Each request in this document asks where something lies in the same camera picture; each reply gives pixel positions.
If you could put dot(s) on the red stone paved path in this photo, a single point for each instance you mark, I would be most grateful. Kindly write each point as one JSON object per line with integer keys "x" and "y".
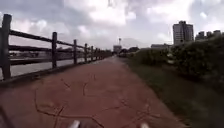
{"x": 100, "y": 86}

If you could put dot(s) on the low long building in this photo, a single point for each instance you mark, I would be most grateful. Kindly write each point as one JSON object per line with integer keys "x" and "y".
{"x": 160, "y": 46}

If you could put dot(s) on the dark wooden fence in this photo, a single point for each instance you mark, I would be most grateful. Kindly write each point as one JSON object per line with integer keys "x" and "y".
{"x": 54, "y": 50}

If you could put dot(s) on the robot's own part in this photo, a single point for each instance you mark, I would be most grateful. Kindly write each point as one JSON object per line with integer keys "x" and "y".
{"x": 74, "y": 124}
{"x": 144, "y": 125}

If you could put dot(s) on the grass strip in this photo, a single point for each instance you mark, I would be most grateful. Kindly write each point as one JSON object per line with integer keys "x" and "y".
{"x": 180, "y": 93}

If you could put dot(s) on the tall grey building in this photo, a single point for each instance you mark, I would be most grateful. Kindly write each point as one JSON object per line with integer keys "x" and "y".
{"x": 182, "y": 32}

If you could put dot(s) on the water surface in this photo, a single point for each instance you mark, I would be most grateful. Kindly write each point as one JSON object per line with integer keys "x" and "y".
{"x": 31, "y": 67}

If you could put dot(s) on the far river bank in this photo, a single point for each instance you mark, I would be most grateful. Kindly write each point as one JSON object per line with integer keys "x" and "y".
{"x": 30, "y": 54}

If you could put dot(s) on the green hedge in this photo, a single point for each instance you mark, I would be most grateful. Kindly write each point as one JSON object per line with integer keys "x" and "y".
{"x": 196, "y": 56}

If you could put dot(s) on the group of distant buildings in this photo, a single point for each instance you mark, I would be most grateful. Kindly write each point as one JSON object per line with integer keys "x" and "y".
{"x": 208, "y": 34}

